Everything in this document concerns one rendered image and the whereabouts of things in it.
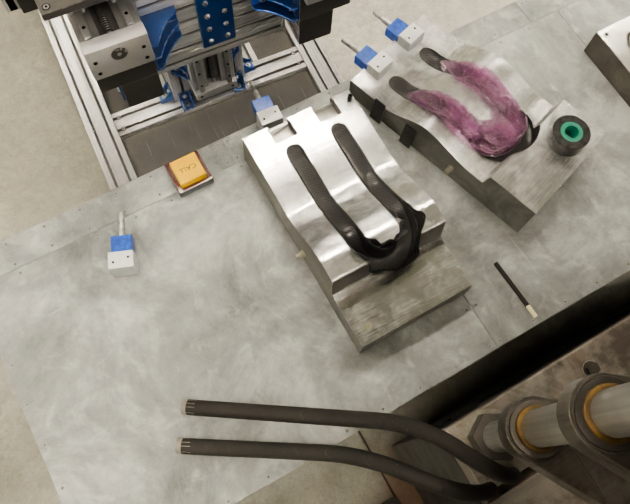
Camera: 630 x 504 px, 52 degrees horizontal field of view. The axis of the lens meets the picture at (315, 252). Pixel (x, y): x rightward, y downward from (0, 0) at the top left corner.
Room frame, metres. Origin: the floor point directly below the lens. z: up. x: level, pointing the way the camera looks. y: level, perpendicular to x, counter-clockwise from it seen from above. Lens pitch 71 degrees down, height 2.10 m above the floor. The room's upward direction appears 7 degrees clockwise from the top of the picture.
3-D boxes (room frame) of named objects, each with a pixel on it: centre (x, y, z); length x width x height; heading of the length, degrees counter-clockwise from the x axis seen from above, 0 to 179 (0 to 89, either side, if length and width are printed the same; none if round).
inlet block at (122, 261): (0.42, 0.40, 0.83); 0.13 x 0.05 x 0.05; 15
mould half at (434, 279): (0.53, -0.07, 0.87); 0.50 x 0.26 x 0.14; 36
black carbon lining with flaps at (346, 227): (0.55, -0.07, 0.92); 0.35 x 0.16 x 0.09; 36
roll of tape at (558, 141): (0.74, -0.50, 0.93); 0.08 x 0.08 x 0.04
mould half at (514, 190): (0.81, -0.31, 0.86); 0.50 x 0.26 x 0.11; 53
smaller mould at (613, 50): (1.02, -0.71, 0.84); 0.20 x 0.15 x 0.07; 36
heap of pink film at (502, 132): (0.81, -0.30, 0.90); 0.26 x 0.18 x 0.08; 53
